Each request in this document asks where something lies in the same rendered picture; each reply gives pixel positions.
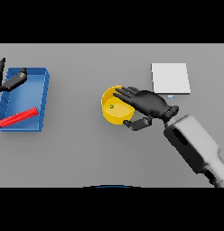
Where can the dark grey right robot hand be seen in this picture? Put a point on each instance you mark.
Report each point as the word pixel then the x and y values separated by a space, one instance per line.
pixel 150 103

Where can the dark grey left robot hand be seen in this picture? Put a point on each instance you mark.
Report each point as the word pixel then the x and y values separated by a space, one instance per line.
pixel 13 81

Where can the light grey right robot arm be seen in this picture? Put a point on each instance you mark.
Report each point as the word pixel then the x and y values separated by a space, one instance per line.
pixel 195 144

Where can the pale square measuring scale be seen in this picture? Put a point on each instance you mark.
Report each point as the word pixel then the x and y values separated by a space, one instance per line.
pixel 170 77

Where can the yellow bowl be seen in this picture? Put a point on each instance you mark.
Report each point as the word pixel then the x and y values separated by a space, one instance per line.
pixel 114 112

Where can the red beaker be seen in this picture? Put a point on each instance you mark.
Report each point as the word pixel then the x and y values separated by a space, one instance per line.
pixel 19 117

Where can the green nut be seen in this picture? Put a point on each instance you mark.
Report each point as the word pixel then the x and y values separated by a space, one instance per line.
pixel 111 106

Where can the blue tray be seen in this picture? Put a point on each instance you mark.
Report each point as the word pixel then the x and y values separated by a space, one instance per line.
pixel 25 96

